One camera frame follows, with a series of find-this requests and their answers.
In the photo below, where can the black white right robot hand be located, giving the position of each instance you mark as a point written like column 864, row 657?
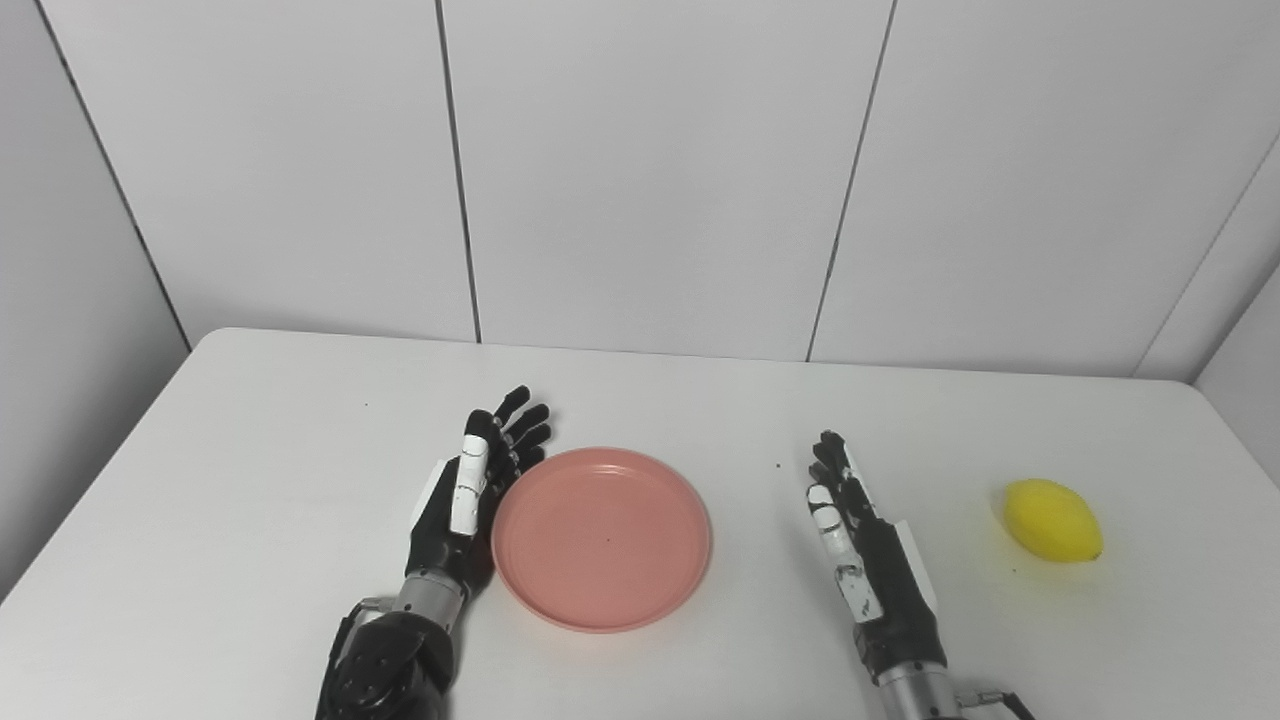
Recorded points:
column 890, row 590

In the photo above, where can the yellow lemon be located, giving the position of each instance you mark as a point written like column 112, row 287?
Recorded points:
column 1055, row 520

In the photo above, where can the pink round plate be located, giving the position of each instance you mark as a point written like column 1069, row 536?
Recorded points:
column 600, row 540

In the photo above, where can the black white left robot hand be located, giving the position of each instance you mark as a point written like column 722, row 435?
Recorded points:
column 445, row 545

